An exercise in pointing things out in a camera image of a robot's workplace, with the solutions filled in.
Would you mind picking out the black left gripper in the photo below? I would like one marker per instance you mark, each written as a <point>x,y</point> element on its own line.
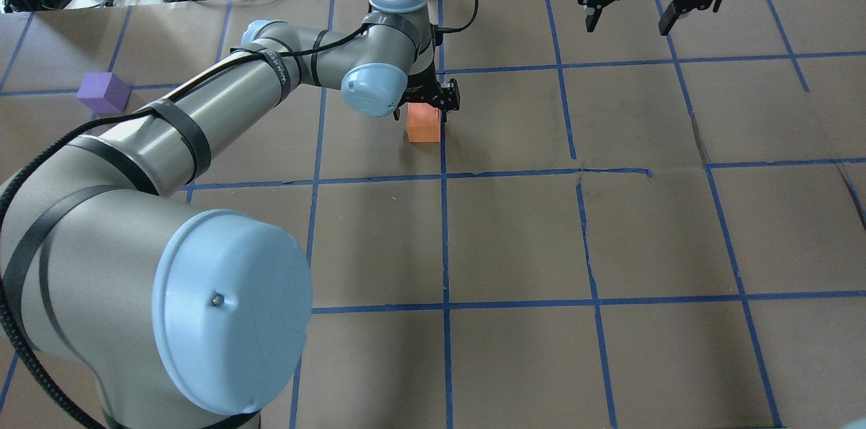
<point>425,85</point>

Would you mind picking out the orange foam block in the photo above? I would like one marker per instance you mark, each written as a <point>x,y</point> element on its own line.
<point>423,125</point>

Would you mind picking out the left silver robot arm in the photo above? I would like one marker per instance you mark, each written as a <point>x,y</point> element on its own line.
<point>132,310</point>

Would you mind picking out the purple foam block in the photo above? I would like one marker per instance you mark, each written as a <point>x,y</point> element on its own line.
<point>103,93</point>

